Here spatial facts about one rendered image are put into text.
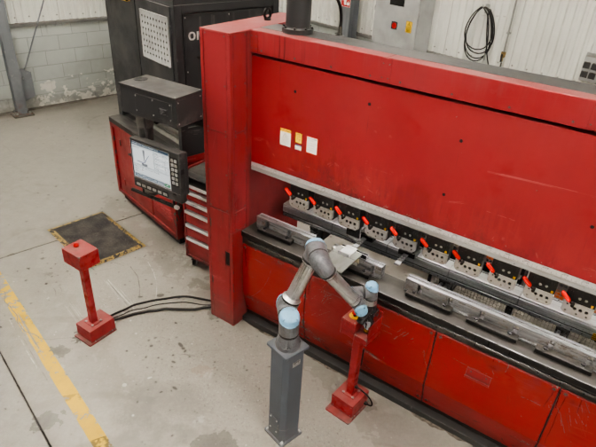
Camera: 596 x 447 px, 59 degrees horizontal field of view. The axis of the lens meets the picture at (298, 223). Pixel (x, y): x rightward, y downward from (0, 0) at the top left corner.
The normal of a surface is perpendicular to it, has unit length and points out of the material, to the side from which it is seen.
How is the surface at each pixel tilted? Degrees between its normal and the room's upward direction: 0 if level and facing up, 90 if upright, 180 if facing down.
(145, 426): 0
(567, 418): 90
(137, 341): 0
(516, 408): 90
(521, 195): 90
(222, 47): 90
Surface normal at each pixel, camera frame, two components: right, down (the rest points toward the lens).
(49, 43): 0.66, 0.41
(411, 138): -0.58, 0.40
